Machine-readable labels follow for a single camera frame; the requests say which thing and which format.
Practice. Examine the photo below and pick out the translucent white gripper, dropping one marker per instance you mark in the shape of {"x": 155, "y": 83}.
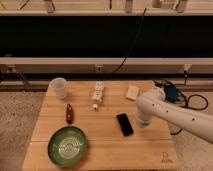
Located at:
{"x": 143, "y": 120}

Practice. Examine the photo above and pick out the black rectangular eraser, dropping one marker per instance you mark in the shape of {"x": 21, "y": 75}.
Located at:
{"x": 125, "y": 125}

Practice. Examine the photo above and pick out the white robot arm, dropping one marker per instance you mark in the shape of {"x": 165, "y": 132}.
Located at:
{"x": 152, "y": 103}

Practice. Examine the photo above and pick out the white sponge block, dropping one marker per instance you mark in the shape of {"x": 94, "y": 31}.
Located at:
{"x": 132, "y": 92}

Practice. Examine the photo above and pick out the blue device on floor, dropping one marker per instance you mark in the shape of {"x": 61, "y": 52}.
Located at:
{"x": 171, "y": 93}

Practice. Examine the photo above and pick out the red chili pepper toy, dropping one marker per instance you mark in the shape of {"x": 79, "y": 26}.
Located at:
{"x": 69, "y": 114}

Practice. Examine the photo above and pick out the green patterned plate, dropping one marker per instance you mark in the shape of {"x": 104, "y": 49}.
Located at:
{"x": 67, "y": 146}

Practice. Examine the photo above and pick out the translucent plastic cup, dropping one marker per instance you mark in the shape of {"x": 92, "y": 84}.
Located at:
{"x": 59, "y": 87}

